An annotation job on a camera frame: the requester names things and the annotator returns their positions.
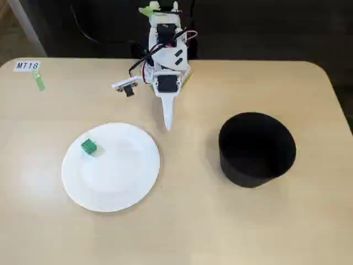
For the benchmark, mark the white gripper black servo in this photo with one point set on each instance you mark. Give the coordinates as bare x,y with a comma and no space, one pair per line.
169,83

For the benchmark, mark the small green block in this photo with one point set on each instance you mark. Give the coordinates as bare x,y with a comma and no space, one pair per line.
88,146

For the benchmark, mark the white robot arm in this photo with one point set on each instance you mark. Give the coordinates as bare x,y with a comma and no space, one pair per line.
168,59

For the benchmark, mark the black round pot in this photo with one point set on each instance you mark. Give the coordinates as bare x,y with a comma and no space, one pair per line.
256,149

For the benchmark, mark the white paper plate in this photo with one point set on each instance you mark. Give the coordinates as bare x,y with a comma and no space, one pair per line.
115,176

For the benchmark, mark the white paper label MT18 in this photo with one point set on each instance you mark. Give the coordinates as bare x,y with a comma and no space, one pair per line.
27,66

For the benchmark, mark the white wrist camera board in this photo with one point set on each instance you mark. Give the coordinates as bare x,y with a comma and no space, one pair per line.
124,83

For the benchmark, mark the white metal frame leg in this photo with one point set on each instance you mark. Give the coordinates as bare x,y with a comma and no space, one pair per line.
29,26

